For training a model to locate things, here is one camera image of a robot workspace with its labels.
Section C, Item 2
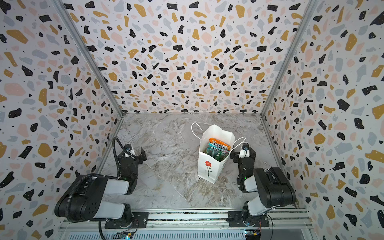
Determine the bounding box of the teal berry mint candy bag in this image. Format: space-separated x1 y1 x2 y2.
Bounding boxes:
205 144 230 162

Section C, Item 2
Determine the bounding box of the white floral paper bag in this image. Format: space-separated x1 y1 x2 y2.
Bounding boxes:
191 123 246 184

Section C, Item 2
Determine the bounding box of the orange fruit candy bag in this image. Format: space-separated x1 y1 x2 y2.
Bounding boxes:
209 138 231 151

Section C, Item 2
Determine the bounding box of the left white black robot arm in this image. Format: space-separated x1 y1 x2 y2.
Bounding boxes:
54 144 147 228

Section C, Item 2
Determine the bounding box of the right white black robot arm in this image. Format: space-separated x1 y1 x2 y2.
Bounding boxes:
228 143 296 227

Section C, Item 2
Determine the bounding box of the left green circuit board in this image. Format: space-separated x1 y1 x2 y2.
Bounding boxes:
115 231 134 240

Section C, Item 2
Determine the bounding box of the green circuit board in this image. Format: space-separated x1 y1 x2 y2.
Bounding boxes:
245 230 261 240
115 231 134 240

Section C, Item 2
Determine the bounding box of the right green circuit board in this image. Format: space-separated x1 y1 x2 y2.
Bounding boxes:
245 230 261 240

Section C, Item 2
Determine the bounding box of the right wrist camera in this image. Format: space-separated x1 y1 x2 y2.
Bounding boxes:
239 142 250 158

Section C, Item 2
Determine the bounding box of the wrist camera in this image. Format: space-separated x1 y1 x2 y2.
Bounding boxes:
239 142 250 158
124 144 135 157

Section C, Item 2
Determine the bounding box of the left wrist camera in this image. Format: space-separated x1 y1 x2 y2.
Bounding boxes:
124 144 135 157

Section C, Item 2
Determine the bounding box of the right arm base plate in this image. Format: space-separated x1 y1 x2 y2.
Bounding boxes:
227 211 270 228

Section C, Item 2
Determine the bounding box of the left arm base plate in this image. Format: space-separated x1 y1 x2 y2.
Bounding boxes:
105 212 149 230

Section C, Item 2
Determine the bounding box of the black corrugated cable conduit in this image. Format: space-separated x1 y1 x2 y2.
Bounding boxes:
64 137 133 223

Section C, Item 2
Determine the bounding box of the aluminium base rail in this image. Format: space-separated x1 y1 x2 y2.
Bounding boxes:
58 208 317 240

